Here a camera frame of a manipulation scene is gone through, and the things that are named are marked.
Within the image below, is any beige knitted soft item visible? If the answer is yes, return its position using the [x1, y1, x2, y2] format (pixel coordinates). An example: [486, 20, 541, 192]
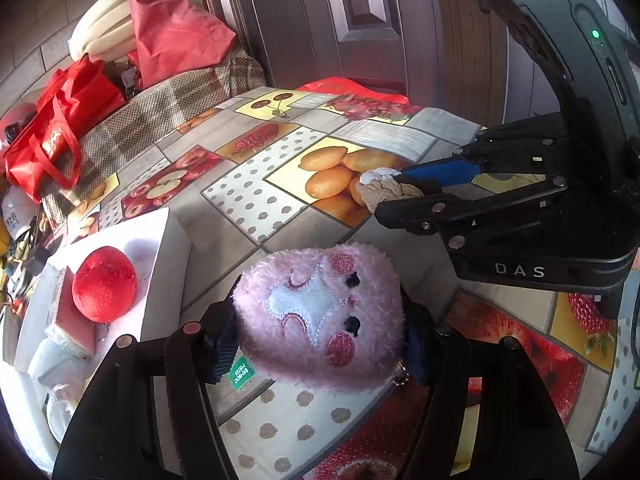
[356, 167, 423, 214]

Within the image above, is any pink plush face toy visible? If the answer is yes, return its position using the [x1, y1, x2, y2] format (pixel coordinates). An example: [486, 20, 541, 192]
[232, 243, 405, 392]

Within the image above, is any red plush apple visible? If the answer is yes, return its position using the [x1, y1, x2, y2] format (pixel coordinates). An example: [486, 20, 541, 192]
[72, 246, 137, 324]

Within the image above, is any white cardboard box tray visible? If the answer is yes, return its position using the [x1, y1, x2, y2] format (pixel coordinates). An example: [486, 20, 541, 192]
[1, 207, 191, 474]

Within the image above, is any red plastic bag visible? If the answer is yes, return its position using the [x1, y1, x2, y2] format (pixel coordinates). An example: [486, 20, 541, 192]
[297, 77, 410, 105]

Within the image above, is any brown wooden door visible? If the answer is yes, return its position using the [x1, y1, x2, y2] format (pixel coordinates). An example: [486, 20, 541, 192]
[194, 0, 640, 126]

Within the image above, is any fruit pattern tablecloth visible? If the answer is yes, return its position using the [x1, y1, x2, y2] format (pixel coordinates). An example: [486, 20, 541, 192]
[67, 88, 639, 479]

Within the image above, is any white safety helmet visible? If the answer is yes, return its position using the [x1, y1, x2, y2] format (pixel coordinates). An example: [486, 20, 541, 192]
[1, 186, 39, 240]

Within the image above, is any plaid cloth covered bench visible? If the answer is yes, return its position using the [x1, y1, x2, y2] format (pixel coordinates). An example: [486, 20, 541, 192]
[40, 48, 266, 229]

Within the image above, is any red tote bag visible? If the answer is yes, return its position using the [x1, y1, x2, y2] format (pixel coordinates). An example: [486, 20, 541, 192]
[3, 55, 125, 204]

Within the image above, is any pink helmet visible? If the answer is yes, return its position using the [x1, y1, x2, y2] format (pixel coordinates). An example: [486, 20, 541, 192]
[0, 102, 37, 154]

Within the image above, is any red paper bag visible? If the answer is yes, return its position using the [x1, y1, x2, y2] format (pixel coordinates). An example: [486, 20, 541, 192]
[128, 0, 235, 90]

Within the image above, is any rolled white foam pad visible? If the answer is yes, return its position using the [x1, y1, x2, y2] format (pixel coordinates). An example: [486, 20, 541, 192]
[67, 0, 136, 63]

